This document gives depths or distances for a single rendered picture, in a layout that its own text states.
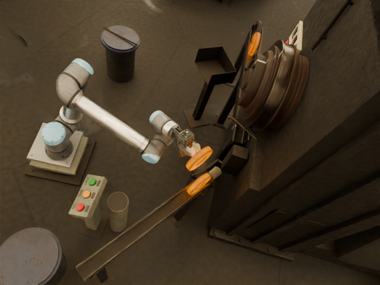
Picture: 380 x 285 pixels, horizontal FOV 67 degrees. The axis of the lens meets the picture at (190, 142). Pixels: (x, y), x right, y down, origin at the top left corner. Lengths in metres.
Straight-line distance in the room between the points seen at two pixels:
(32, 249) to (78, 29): 2.26
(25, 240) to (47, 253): 0.14
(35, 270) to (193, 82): 2.10
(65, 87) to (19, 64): 1.55
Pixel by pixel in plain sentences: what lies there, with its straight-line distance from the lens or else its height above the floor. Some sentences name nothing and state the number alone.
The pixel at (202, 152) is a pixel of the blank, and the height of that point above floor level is 0.98.
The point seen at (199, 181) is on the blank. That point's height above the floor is 0.78.
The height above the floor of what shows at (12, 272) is 0.43.
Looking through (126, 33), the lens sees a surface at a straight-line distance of 2.70.
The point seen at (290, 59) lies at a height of 1.34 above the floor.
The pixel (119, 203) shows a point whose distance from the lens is 1.74.
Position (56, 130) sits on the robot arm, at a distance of 2.10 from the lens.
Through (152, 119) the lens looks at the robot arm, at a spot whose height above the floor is 0.88.
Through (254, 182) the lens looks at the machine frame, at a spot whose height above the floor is 0.87.
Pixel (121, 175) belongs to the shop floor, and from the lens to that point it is 2.36.
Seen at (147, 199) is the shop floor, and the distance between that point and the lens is 2.30.
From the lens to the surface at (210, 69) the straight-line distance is 2.31.
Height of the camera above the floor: 2.17
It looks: 58 degrees down
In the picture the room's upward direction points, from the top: 23 degrees clockwise
